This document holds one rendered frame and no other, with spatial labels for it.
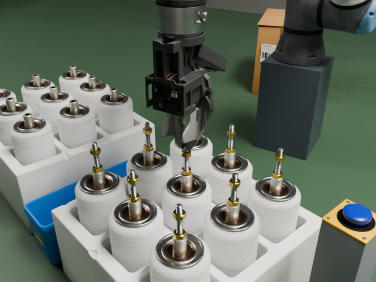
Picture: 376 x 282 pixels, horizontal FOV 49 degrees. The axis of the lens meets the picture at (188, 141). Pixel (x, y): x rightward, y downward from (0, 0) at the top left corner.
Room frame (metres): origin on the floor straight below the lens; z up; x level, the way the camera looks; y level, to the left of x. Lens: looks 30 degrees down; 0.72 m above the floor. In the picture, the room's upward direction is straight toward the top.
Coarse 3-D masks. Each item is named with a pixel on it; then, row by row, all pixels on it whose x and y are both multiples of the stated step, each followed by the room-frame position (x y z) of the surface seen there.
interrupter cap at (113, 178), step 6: (90, 174) 0.67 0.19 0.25; (108, 174) 0.67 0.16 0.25; (114, 174) 0.67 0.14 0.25; (84, 180) 0.65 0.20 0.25; (90, 180) 0.65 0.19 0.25; (108, 180) 0.65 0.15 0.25; (114, 180) 0.65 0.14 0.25; (84, 186) 0.63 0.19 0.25; (90, 186) 0.63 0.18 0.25; (96, 186) 0.63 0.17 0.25; (102, 186) 0.63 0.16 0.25; (108, 186) 0.63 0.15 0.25; (114, 186) 0.62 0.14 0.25; (84, 192) 0.61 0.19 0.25; (90, 192) 0.61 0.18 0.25; (96, 192) 0.61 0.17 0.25; (102, 192) 0.61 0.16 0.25; (108, 192) 0.61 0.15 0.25
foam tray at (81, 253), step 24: (72, 216) 0.63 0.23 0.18; (312, 216) 0.63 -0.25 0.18; (72, 240) 0.58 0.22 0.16; (96, 240) 0.56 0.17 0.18; (264, 240) 0.56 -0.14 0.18; (288, 240) 0.56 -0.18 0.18; (312, 240) 0.58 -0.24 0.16; (72, 264) 0.60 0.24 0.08; (96, 264) 0.52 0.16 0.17; (120, 264) 0.50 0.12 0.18; (264, 264) 0.50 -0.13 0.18; (288, 264) 0.53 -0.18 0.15; (312, 264) 0.60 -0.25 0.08
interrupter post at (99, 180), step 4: (92, 172) 0.63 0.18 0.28; (100, 172) 0.63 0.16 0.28; (96, 176) 0.63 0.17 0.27; (100, 176) 0.63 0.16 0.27; (104, 176) 0.64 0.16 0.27; (96, 180) 0.63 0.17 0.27; (100, 180) 0.63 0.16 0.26; (104, 180) 0.64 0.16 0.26; (96, 184) 0.63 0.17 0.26; (100, 184) 0.63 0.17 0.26; (104, 184) 0.64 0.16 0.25
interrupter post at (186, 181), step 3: (183, 177) 0.62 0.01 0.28; (186, 177) 0.62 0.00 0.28; (189, 177) 0.62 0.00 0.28; (183, 180) 0.62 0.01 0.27; (186, 180) 0.62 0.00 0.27; (189, 180) 0.62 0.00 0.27; (183, 183) 0.62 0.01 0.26; (186, 183) 0.62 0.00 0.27; (189, 183) 0.62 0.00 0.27; (183, 186) 0.62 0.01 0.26; (186, 186) 0.62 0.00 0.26; (189, 186) 0.62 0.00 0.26; (186, 189) 0.62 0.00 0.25; (189, 189) 0.62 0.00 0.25
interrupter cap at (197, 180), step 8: (176, 176) 0.66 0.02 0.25; (192, 176) 0.66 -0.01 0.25; (168, 184) 0.63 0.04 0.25; (176, 184) 0.64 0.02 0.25; (192, 184) 0.64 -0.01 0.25; (200, 184) 0.63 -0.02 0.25; (176, 192) 0.61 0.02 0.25; (184, 192) 0.61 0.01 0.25; (192, 192) 0.61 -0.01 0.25; (200, 192) 0.61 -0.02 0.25
